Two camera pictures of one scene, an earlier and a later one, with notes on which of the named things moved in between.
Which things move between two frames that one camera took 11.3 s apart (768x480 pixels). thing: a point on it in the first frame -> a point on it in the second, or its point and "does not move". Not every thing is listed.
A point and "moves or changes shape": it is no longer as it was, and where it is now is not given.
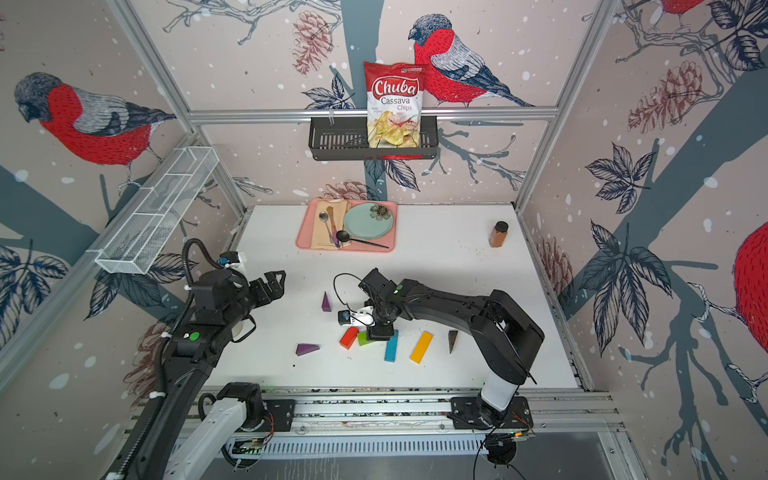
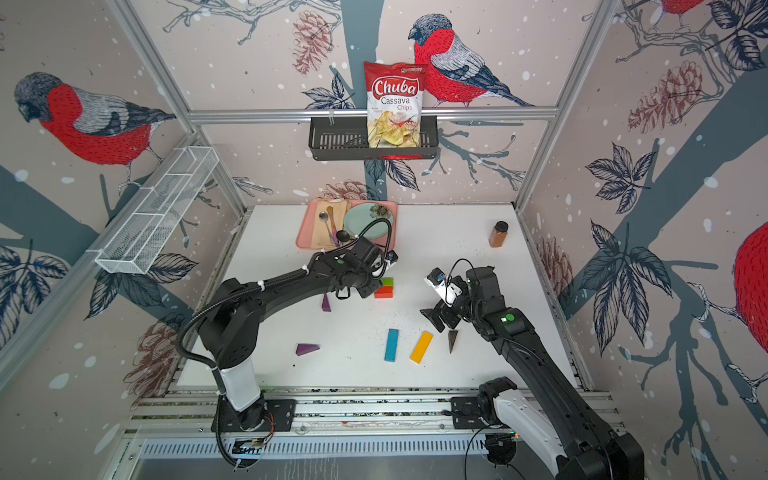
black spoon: x=343 y=236 does not move
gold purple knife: x=332 y=225 does not move
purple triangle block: x=306 y=348 does not move
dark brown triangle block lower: x=451 y=336 does not move
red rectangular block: x=349 y=337 moves or changes shape
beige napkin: x=328 y=219 does not move
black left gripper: x=277 y=288 -> x=365 y=291
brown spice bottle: x=498 y=234 does not move
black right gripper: x=379 y=334 -> x=446 y=314
